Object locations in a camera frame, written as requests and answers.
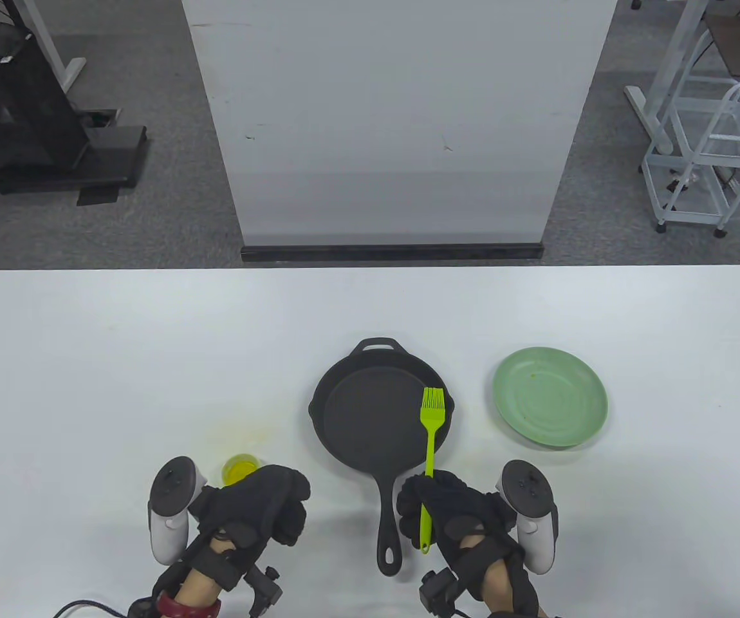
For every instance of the person's left hand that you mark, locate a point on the person's left hand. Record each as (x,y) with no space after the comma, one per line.
(260,505)

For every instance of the person's right hand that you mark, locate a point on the person's right hand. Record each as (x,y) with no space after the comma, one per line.
(453,508)

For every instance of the small green oil cup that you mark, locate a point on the small green oil cup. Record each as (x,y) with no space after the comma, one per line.
(238,468)

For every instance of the green silicone brush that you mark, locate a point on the green silicone brush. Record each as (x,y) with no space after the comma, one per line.
(430,444)

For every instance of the black cast iron frying pan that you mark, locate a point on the black cast iron frying pan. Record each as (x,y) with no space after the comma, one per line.
(379,418)

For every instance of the person's left forearm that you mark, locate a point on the person's left forearm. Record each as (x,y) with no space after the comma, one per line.
(206,576)

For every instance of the person's right forearm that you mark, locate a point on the person's right forearm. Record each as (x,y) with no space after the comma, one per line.
(495,582)

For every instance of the white and black right controller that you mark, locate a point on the white and black right controller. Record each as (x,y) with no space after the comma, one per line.
(531,515)

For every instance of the white and black controller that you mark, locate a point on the white and black controller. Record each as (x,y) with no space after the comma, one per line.
(170,508)
(531,515)

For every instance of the white and black left controller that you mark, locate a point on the white and black left controller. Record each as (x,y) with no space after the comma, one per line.
(170,508)

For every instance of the red wristband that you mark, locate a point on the red wristband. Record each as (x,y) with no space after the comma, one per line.
(186,606)

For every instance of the green round plate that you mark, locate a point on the green round plate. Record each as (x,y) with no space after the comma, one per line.
(553,396)

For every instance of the black partition base bar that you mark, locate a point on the black partition base bar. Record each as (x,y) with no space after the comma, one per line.
(392,252)

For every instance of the white partition panel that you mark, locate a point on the white partition panel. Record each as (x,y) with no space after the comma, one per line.
(396,122)

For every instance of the black computer case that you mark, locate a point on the black computer case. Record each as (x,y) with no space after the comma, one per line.
(16,116)

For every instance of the white desk leg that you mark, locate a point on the white desk leg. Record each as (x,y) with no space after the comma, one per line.
(663,84)
(55,45)

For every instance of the black flat base plate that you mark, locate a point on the black flat base plate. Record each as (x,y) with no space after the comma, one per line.
(106,151)

